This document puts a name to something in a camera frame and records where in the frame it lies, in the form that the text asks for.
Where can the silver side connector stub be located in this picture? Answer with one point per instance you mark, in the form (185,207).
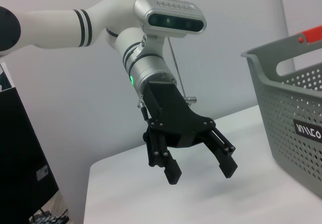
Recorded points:
(191,100)

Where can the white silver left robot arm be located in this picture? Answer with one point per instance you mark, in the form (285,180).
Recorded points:
(50,27)

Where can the black monitor panel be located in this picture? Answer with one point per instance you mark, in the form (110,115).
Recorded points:
(20,146)

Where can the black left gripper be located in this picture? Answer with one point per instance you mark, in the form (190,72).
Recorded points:
(173,118)

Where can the grey perforated storage bin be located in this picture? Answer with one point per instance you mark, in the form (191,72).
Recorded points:
(289,120)

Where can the black keyboard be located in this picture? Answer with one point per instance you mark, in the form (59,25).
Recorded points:
(50,219)

